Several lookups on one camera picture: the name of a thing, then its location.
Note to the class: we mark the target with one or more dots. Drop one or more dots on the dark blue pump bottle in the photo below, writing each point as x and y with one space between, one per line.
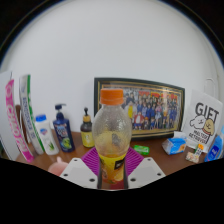
64 135

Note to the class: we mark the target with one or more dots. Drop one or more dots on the orange-capped juice bottle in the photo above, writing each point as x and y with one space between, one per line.
111 133

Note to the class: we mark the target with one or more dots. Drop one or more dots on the pink and white tube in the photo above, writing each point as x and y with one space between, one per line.
16 126

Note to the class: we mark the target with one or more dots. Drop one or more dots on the small green pack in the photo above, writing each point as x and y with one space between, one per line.
141 150

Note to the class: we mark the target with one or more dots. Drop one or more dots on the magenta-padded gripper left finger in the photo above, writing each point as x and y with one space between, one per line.
89 160

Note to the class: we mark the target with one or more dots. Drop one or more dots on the framed group photo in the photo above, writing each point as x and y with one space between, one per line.
156 110

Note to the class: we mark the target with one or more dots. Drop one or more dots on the blue detergent bottle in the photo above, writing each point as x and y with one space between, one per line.
216 146

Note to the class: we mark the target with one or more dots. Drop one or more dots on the small flat card box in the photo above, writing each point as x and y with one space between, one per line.
192 157

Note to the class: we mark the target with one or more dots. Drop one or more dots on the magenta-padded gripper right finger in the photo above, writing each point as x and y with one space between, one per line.
135 159

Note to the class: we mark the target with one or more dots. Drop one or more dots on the small orange and white pack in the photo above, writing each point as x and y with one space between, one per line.
199 149

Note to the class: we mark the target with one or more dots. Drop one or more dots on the white green and blue tube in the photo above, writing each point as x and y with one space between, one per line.
30 116

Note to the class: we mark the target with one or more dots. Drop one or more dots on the white blue-capped shampoo bottle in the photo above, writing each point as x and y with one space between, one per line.
46 135

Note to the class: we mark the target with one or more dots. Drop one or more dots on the amber pump bottle yellow label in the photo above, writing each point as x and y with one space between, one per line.
87 135

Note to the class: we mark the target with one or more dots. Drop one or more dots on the pink and yellow mug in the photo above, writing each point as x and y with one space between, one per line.
57 168

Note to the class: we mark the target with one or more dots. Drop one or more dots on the blue tissue pack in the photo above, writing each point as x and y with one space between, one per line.
175 145

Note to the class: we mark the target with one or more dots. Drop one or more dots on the white paper gift bag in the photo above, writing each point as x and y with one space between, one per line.
205 120

